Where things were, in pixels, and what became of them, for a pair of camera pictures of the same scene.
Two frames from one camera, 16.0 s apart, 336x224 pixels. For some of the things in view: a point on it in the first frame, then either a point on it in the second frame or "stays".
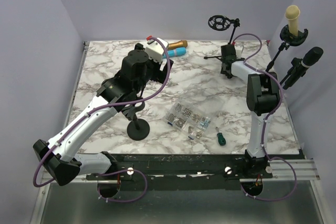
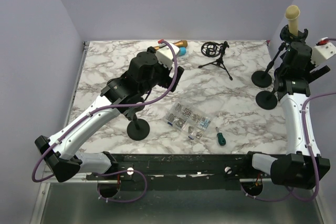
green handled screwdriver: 222,140 stays
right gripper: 222,72 → 317,74
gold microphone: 181,43 stays
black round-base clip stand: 138,129 stays
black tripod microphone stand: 221,22 → 212,49
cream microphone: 292,12 stays
